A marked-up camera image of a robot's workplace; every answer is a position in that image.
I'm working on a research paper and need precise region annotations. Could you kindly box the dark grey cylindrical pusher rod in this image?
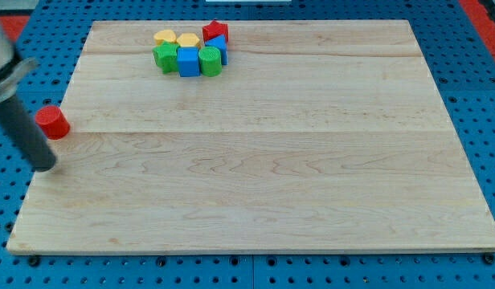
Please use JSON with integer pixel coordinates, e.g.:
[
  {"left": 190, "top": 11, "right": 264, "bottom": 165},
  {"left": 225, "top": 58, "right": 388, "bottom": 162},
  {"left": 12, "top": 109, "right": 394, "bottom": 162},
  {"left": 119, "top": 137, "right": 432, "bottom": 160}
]
[{"left": 0, "top": 96, "right": 56, "bottom": 172}]

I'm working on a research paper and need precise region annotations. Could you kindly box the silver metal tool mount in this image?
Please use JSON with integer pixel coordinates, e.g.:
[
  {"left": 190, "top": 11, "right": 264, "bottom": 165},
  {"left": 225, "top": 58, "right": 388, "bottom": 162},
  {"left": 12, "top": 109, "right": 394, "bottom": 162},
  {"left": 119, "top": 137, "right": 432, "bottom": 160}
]
[{"left": 0, "top": 24, "right": 39, "bottom": 103}]

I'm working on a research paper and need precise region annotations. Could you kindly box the red cylinder block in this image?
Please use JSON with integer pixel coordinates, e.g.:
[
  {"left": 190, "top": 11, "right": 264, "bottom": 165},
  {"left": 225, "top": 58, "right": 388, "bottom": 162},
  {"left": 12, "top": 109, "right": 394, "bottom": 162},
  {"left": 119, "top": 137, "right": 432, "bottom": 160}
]
[{"left": 34, "top": 105, "right": 71, "bottom": 140}]

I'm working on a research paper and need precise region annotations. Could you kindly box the wooden board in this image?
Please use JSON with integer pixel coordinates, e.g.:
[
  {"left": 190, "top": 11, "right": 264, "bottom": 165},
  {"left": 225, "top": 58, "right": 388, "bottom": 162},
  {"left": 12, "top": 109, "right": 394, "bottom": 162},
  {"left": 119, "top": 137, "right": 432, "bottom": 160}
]
[{"left": 7, "top": 20, "right": 495, "bottom": 255}]

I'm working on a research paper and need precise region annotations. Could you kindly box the green star block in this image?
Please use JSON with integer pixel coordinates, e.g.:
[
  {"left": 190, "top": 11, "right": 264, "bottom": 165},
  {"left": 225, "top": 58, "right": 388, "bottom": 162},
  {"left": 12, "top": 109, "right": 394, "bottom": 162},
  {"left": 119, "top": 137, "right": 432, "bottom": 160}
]
[{"left": 152, "top": 42, "right": 180, "bottom": 74}]

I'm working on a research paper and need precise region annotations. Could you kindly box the yellow heart block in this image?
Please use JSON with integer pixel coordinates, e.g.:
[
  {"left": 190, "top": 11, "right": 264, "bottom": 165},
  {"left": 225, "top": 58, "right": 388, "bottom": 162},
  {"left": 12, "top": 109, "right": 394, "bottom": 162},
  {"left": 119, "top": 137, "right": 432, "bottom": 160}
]
[{"left": 153, "top": 29, "right": 177, "bottom": 46}]

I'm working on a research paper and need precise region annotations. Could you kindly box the blue cube block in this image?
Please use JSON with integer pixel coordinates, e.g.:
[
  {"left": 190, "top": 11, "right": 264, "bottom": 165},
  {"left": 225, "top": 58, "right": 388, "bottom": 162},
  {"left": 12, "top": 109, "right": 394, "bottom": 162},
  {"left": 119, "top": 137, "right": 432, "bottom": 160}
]
[{"left": 177, "top": 47, "right": 200, "bottom": 77}]

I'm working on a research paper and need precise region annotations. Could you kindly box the yellow hexagon block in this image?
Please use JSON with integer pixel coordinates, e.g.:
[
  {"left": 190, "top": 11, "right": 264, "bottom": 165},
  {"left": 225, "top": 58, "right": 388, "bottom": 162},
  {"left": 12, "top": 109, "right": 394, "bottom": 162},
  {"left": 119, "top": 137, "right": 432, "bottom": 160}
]
[{"left": 176, "top": 33, "right": 201, "bottom": 48}]

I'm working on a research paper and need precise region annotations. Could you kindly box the green cylinder block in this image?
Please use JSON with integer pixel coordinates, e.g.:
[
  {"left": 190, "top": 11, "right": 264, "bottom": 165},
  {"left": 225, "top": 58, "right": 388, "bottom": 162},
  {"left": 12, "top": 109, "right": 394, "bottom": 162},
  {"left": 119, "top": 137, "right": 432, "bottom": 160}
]
[{"left": 198, "top": 47, "right": 223, "bottom": 77}]

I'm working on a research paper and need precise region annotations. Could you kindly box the red star block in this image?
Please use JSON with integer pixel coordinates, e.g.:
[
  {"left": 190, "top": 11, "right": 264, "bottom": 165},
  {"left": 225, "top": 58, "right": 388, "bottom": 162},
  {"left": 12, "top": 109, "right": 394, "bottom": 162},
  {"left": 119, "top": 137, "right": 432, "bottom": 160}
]
[{"left": 202, "top": 20, "right": 229, "bottom": 43}]

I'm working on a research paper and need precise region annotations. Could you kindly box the blue triangle block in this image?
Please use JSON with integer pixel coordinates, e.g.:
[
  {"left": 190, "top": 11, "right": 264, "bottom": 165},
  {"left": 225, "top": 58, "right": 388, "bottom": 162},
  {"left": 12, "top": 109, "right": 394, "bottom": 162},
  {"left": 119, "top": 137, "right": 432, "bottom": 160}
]
[{"left": 205, "top": 35, "right": 228, "bottom": 66}]

